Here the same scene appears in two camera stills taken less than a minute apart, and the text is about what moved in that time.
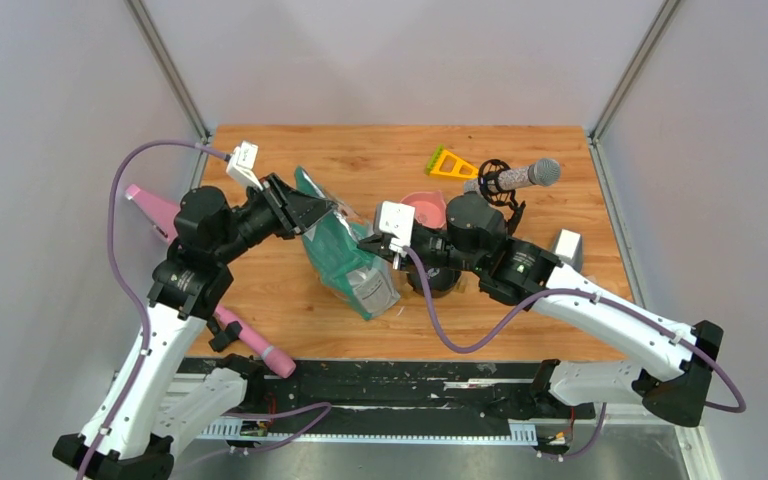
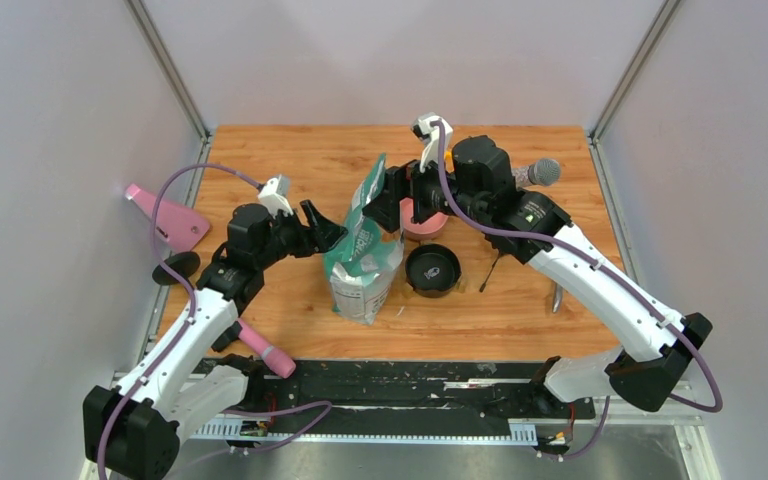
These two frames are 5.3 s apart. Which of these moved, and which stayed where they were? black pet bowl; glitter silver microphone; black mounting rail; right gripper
Moved: right gripper
Stayed: black mounting rail; glitter silver microphone; black pet bowl
